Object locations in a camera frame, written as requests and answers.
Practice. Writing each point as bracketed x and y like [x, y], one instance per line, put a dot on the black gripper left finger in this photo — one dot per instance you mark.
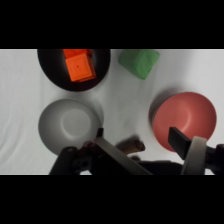
[116, 156]

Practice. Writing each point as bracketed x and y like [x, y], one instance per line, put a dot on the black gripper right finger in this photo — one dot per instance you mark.
[180, 143]

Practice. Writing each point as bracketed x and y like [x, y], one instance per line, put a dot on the pink bowl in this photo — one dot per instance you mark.
[186, 118]

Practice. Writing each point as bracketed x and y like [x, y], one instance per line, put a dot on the grey bowl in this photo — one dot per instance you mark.
[68, 125]

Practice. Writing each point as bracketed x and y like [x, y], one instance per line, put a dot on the black bowl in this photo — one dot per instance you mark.
[55, 71]

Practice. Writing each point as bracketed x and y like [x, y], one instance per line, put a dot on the brown plush toy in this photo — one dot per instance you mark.
[132, 146]

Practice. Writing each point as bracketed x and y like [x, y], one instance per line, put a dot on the orange cube block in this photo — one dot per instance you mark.
[80, 68]

